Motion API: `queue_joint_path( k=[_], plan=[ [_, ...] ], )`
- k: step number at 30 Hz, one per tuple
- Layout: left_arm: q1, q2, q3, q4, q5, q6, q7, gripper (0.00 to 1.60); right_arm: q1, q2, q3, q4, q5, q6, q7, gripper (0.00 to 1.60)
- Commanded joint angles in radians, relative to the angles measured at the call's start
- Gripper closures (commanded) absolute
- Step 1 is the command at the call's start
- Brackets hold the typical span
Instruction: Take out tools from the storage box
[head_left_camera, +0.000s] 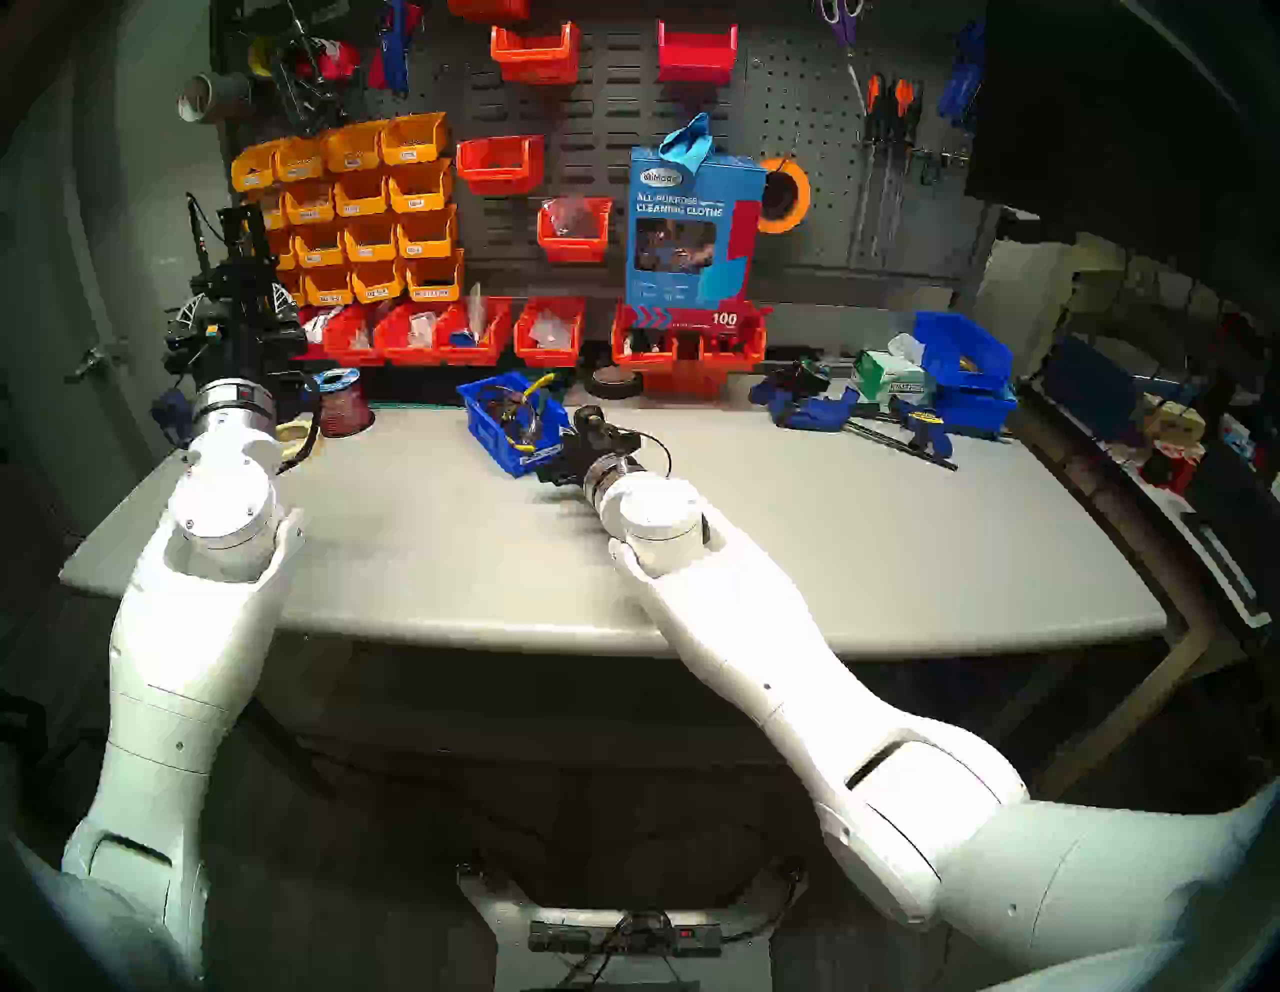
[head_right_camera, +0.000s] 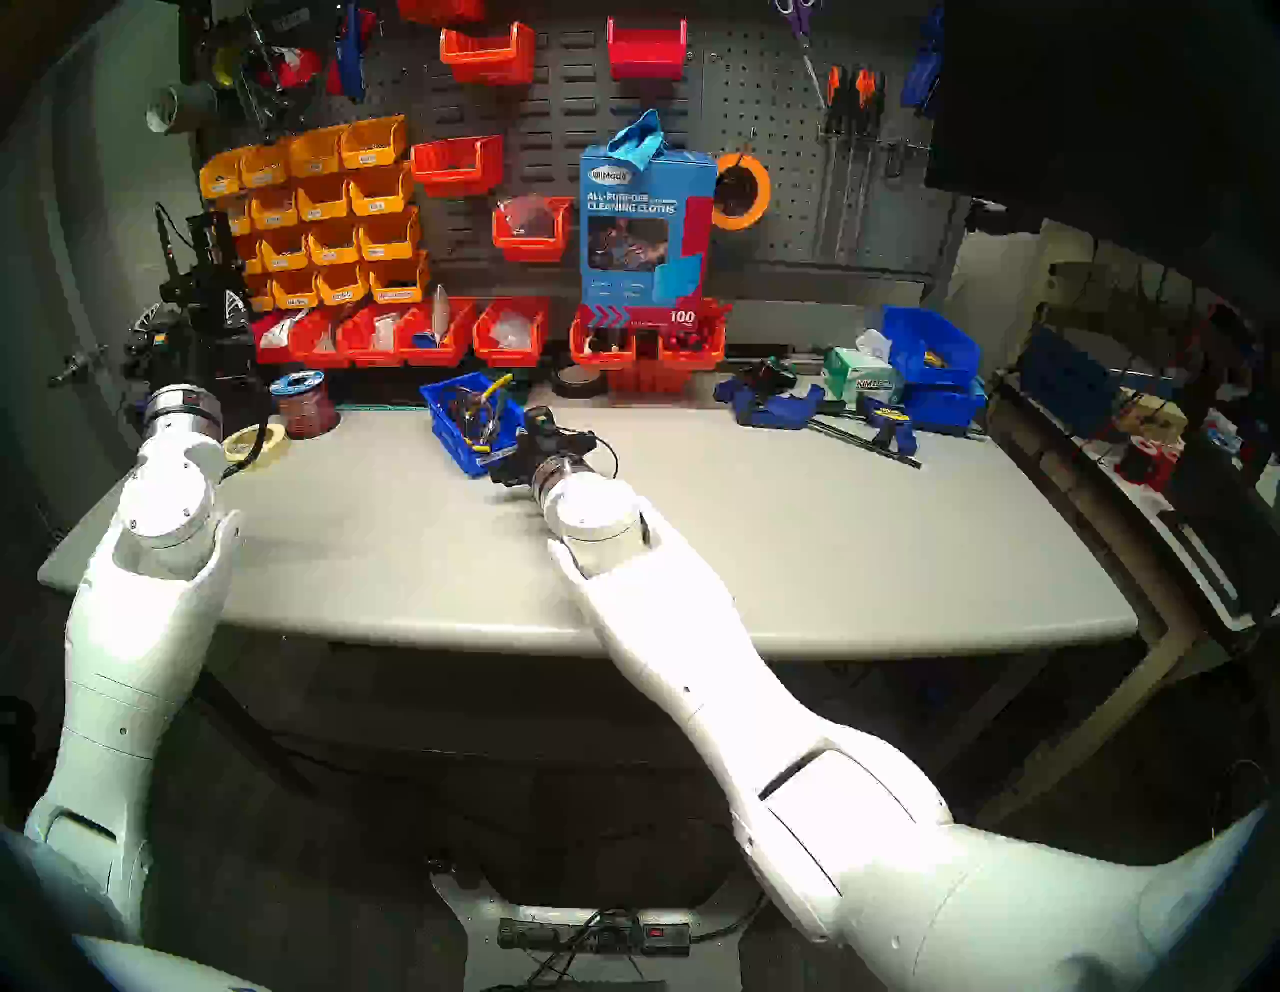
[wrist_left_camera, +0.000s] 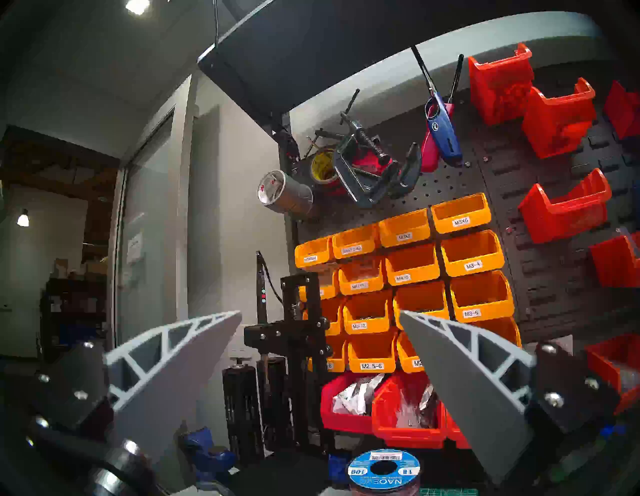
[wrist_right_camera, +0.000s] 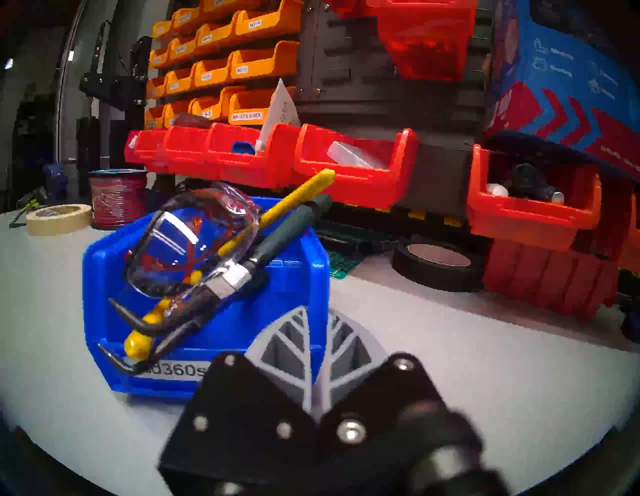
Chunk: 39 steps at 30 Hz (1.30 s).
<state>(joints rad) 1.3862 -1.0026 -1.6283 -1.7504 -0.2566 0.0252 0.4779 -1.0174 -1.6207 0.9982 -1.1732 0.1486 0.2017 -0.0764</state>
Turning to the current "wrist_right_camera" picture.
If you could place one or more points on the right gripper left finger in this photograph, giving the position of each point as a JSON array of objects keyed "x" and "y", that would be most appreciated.
[{"x": 307, "y": 360}]

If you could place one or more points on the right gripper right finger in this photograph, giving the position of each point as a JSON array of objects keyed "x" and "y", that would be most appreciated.
[{"x": 325, "y": 370}]

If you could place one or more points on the blue labelled storage bin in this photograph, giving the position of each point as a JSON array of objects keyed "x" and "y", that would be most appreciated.
[{"x": 295, "y": 280}]

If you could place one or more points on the clear safety glasses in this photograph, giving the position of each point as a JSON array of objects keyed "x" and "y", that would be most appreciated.
[{"x": 165, "y": 250}]

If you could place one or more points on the blue cleaning cloths box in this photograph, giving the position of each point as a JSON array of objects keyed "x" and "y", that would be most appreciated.
[{"x": 575, "y": 85}]

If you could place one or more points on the green cutting mat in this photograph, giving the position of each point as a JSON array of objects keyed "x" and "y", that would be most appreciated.
[{"x": 345, "y": 262}]

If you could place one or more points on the wide black tape roll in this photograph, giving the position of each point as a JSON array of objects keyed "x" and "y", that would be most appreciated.
[{"x": 435, "y": 277}]

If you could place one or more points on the red stackable parts bin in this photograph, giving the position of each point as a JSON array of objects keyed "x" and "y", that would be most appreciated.
[
  {"x": 627, "y": 235},
  {"x": 250, "y": 170},
  {"x": 525, "y": 225},
  {"x": 350, "y": 185},
  {"x": 147, "y": 150},
  {"x": 187, "y": 152}
]

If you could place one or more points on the clear plastic bag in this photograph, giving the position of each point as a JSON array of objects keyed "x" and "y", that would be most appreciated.
[{"x": 355, "y": 155}]

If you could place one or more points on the blue plastic cap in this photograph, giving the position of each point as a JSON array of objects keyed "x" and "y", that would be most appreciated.
[{"x": 243, "y": 149}]

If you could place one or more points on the white cap piece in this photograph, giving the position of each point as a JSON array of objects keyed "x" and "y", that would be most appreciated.
[{"x": 497, "y": 190}]

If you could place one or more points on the white paper packet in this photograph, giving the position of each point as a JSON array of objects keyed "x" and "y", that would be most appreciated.
[{"x": 280, "y": 110}]

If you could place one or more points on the orange bin labelled M4-0.7 HEX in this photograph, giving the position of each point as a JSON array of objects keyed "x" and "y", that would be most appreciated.
[{"x": 250, "y": 107}]

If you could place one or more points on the orange bin labelled M2.5-5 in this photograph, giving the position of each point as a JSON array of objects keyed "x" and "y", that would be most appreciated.
[{"x": 207, "y": 107}]

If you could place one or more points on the black canister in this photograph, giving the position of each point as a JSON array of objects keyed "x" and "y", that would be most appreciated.
[{"x": 527, "y": 182}]

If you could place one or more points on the orange bin labelled M2.5-6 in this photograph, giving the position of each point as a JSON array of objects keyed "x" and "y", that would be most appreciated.
[{"x": 175, "y": 112}]

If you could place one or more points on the beige masking tape roll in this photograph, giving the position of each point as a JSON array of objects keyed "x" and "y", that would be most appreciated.
[{"x": 57, "y": 227}]

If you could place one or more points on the orange bin labelled M3-6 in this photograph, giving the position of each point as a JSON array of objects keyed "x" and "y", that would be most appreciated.
[{"x": 270, "y": 62}]

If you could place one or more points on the orange bin labelled M3-8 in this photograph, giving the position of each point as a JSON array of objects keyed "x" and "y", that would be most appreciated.
[{"x": 212, "y": 72}]

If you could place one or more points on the orange bin labelled M3-12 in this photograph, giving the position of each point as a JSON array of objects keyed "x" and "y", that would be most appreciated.
[{"x": 179, "y": 82}]

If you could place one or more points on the blue bench vise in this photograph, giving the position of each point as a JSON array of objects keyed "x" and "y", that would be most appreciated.
[{"x": 55, "y": 182}]

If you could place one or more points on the orange bin unreadable label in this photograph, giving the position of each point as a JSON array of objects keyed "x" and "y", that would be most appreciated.
[{"x": 155, "y": 89}]

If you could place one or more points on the red louvre bin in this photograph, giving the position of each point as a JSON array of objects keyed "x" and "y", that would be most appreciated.
[
  {"x": 350, "y": 6},
  {"x": 425, "y": 50}
]

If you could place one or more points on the black metal press stand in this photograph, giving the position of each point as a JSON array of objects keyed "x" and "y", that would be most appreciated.
[{"x": 115, "y": 87}]

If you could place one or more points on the orange bin labelled M4X4X6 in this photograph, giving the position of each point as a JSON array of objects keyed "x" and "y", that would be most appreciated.
[{"x": 182, "y": 48}]

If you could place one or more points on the orange bin labelled M4-6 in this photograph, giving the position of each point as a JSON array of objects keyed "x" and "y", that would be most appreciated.
[{"x": 215, "y": 36}]

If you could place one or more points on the orange bin labelled M3-4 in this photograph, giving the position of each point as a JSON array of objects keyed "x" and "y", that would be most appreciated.
[{"x": 272, "y": 20}]

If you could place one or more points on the orange bin labelled M3X5X4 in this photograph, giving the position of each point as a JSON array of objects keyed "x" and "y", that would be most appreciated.
[{"x": 161, "y": 31}]

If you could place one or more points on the orange bin labelled M3X8 BAD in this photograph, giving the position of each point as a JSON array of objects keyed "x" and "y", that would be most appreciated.
[{"x": 186, "y": 17}]

